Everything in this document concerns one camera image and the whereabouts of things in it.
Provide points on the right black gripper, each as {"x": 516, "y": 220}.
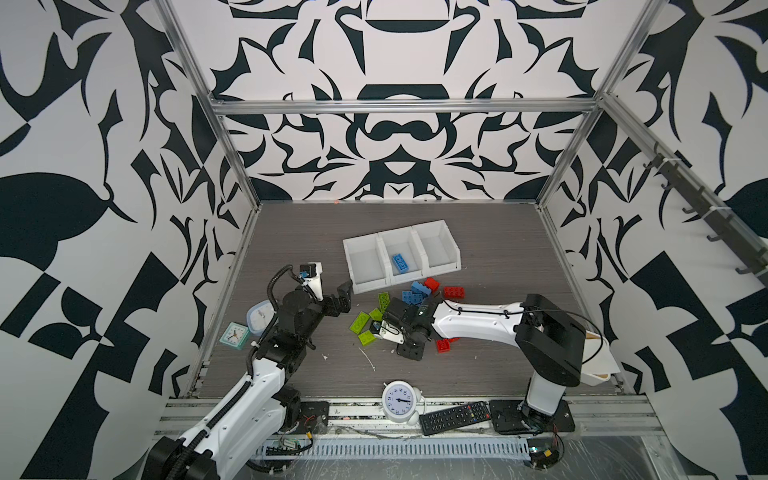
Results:
{"x": 411, "y": 354}

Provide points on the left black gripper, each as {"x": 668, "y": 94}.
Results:
{"x": 340, "y": 301}

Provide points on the red brick bottom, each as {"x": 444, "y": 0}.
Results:
{"x": 444, "y": 345}

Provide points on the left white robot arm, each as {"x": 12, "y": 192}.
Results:
{"x": 261, "y": 403}

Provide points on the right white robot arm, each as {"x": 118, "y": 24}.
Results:
{"x": 564, "y": 349}

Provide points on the blue brick pair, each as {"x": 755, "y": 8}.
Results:
{"x": 412, "y": 298}

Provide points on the green brick upper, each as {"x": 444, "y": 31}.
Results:
{"x": 384, "y": 301}

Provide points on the red small brick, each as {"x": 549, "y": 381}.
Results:
{"x": 432, "y": 284}

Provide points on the green brick lower left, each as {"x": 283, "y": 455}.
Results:
{"x": 366, "y": 338}

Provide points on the green brick far left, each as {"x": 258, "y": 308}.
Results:
{"x": 360, "y": 323}

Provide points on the small green square clock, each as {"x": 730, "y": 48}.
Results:
{"x": 235, "y": 336}

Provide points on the right white bin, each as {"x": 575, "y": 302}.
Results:
{"x": 443, "y": 255}

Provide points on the white bin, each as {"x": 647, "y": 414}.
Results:
{"x": 443, "y": 255}
{"x": 403, "y": 241}
{"x": 366, "y": 263}

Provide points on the left white bin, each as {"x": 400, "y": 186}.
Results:
{"x": 366, "y": 263}

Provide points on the white analog clock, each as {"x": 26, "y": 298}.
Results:
{"x": 400, "y": 401}

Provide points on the middle white bin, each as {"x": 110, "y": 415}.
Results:
{"x": 403, "y": 241}

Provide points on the black remote control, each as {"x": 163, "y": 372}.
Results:
{"x": 453, "y": 418}

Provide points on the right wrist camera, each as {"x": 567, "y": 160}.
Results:
{"x": 384, "y": 331}

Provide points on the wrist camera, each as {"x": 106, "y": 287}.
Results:
{"x": 384, "y": 331}
{"x": 310, "y": 276}

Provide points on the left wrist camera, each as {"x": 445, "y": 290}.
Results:
{"x": 310, "y": 276}

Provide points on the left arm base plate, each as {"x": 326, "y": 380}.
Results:
{"x": 308, "y": 416}

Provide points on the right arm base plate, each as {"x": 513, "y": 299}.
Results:
{"x": 515, "y": 417}

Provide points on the white cable duct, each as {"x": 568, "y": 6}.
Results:
{"x": 407, "y": 449}

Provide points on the wall hook rail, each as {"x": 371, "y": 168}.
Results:
{"x": 704, "y": 204}

